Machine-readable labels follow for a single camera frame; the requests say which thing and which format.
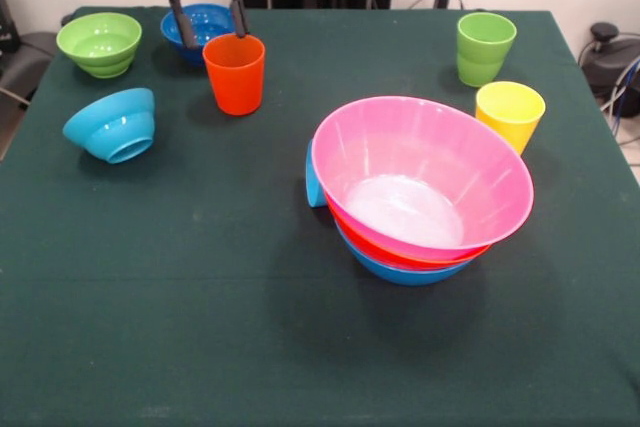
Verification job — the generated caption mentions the light blue ribbed bowl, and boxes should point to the light blue ribbed bowl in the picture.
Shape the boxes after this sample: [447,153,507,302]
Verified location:
[62,87,157,165]

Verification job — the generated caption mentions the large orange bowl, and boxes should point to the large orange bowl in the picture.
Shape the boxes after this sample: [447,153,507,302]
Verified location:
[324,191,494,271]

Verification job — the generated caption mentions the green cup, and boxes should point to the green cup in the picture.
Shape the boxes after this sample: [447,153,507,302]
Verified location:
[456,11,518,88]

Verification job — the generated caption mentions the light blue cup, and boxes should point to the light blue cup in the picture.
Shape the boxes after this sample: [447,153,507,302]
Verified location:
[305,139,330,209]

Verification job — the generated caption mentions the green ribbed bowl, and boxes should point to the green ribbed bowl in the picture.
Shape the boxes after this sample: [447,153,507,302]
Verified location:
[55,11,143,79]

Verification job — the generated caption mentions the large blue bowl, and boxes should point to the large blue bowl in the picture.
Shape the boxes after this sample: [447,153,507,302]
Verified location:
[335,224,481,287]

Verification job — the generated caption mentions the bundle of floor cables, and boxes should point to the bundle of floor cables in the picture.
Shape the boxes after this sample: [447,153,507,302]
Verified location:
[599,54,640,168]

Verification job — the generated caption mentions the dark green tablecloth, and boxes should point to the dark green tablecloth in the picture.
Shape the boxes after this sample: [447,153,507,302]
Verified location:
[0,5,640,427]

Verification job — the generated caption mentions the dark blue ribbed bowl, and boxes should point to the dark blue ribbed bowl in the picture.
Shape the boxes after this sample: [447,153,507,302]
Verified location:
[159,2,243,67]

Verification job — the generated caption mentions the large pink bowl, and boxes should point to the large pink bowl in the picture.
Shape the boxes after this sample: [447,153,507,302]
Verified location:
[311,95,535,262]

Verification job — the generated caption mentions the yellow cup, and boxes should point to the yellow cup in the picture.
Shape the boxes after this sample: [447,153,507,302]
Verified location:
[474,80,547,157]

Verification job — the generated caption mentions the orange cup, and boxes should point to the orange cup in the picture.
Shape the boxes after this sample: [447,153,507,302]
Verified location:
[202,33,266,117]

